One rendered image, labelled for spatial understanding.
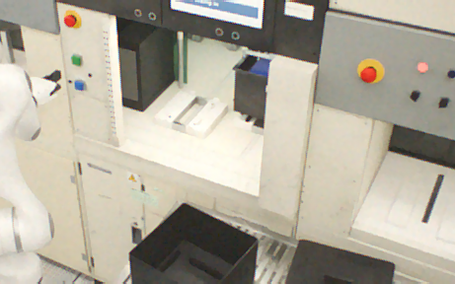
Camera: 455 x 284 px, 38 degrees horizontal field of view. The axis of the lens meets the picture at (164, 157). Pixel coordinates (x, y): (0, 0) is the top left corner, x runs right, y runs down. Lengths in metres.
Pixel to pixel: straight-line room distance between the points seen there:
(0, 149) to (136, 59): 0.97
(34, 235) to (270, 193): 0.78
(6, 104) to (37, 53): 0.83
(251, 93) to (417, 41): 0.80
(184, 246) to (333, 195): 0.50
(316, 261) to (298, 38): 0.66
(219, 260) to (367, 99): 0.69
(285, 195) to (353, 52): 0.52
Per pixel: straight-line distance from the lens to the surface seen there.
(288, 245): 2.19
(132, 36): 2.45
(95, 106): 2.34
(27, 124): 1.92
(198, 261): 2.07
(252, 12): 1.84
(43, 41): 2.32
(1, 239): 1.70
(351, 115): 1.88
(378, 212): 2.20
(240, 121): 2.46
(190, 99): 2.57
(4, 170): 1.62
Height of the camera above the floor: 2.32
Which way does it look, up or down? 38 degrees down
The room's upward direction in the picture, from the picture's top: 2 degrees counter-clockwise
